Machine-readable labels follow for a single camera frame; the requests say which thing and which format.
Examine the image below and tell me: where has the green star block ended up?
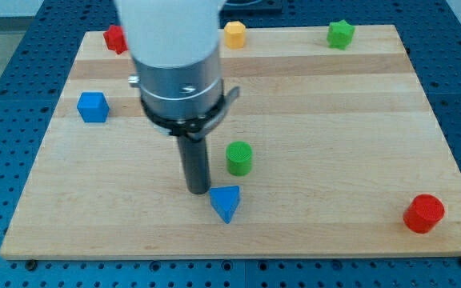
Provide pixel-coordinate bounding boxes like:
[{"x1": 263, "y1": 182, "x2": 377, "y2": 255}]
[{"x1": 327, "y1": 19, "x2": 355, "y2": 50}]

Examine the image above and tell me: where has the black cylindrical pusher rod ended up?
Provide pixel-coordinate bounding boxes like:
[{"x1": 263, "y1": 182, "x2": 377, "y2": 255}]
[{"x1": 177, "y1": 136, "x2": 210, "y2": 194}]

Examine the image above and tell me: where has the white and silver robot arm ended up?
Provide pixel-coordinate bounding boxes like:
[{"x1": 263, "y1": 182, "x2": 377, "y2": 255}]
[{"x1": 114, "y1": 0, "x2": 239, "y2": 194}]

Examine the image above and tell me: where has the red star block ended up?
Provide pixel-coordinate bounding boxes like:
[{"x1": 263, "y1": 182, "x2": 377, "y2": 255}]
[{"x1": 103, "y1": 25, "x2": 128, "y2": 54}]

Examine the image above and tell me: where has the blue triangle block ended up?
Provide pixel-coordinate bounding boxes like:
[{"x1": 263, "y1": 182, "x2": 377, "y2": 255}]
[{"x1": 209, "y1": 186, "x2": 241, "y2": 224}]

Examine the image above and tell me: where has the yellow hexagon block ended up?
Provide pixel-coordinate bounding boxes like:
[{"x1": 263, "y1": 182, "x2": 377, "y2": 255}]
[{"x1": 223, "y1": 21, "x2": 246, "y2": 50}]

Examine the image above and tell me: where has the wooden board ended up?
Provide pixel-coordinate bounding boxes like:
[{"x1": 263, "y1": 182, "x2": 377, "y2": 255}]
[{"x1": 0, "y1": 25, "x2": 461, "y2": 260}]

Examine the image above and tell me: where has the blue cube block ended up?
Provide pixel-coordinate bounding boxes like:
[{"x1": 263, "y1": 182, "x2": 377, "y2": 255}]
[{"x1": 77, "y1": 92, "x2": 110, "y2": 122}]

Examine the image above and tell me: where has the red cylinder block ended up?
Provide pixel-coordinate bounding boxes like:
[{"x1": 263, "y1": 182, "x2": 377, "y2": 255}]
[{"x1": 403, "y1": 194, "x2": 445, "y2": 234}]

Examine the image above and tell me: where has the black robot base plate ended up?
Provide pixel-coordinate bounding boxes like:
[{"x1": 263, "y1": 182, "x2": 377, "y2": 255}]
[{"x1": 222, "y1": 0, "x2": 283, "y2": 14}]

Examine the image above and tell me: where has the green cylinder block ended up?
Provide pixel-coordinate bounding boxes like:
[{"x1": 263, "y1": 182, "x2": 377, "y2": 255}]
[{"x1": 226, "y1": 141, "x2": 253, "y2": 176}]

